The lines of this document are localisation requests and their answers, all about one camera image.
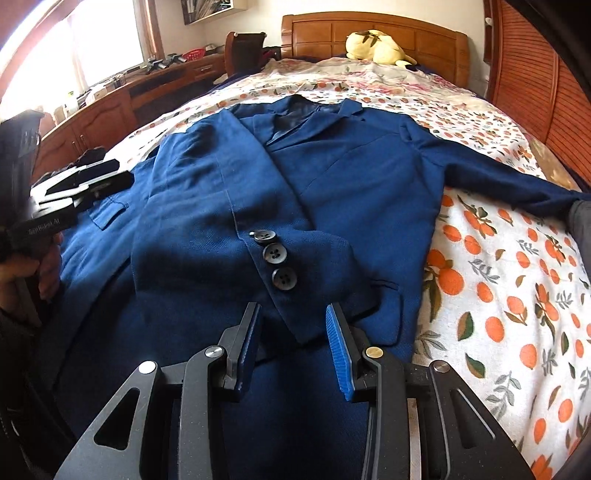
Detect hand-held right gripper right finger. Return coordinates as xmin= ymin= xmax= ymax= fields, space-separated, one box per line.
xmin=325 ymin=302 xmax=536 ymax=480

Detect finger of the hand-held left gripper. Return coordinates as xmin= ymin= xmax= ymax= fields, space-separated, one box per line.
xmin=31 ymin=158 xmax=120 ymax=197
xmin=39 ymin=170 xmax=136 ymax=213

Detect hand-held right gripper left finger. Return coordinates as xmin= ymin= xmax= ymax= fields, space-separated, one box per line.
xmin=55 ymin=302 xmax=264 ymax=480

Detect dark blue suit jacket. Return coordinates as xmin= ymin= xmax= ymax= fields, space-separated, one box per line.
xmin=46 ymin=95 xmax=591 ymax=480

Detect person's left hand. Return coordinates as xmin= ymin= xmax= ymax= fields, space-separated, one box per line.
xmin=0 ymin=231 xmax=64 ymax=308

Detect wooden desk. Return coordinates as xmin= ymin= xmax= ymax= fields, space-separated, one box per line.
xmin=30 ymin=51 xmax=232 ymax=171

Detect wood framed window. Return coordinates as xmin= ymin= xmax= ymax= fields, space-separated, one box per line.
xmin=0 ymin=0 xmax=164 ymax=107

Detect orange print bed sheet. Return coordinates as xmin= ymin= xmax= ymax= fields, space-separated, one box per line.
xmin=104 ymin=58 xmax=591 ymax=480

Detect brown office chair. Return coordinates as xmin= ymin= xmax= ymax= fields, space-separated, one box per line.
xmin=225 ymin=31 xmax=269 ymax=79

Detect wooden headboard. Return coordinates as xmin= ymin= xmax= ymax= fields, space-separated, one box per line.
xmin=281 ymin=13 xmax=471 ymax=88

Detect grey cloth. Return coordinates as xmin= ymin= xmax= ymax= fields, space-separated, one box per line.
xmin=566 ymin=198 xmax=591 ymax=268

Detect pink floral blanket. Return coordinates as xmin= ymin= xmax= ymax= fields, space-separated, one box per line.
xmin=256 ymin=58 xmax=476 ymax=100

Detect yellow plush toy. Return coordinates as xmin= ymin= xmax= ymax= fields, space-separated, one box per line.
xmin=346 ymin=30 xmax=417 ymax=66

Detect wooden louvered wardrobe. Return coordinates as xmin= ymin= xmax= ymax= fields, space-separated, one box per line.
xmin=482 ymin=0 xmax=591 ymax=185

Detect white wall shelf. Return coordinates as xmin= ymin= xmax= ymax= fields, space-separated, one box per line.
xmin=182 ymin=0 xmax=250 ymax=26

